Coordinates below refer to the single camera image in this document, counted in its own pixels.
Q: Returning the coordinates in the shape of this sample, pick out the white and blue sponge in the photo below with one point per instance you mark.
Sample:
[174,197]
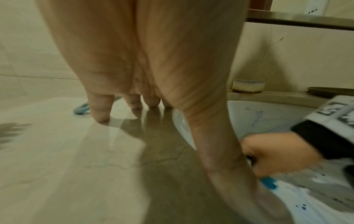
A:
[248,85]

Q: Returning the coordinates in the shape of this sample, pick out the metal mirror ledge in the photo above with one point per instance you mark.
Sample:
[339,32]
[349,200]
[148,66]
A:
[298,20]

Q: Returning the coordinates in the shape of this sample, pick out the dark shallow dish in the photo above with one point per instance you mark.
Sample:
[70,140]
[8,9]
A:
[332,91]

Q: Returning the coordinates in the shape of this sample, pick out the white ceramic sink basin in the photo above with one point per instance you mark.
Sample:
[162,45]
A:
[265,118]

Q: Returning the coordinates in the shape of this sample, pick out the person's right hand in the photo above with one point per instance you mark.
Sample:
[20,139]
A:
[282,153]

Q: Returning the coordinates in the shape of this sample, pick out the light blue plastic item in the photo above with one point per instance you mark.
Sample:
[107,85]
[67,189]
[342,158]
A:
[81,109]

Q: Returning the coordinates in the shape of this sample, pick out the person's left hand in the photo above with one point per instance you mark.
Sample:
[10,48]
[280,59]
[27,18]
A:
[155,54]

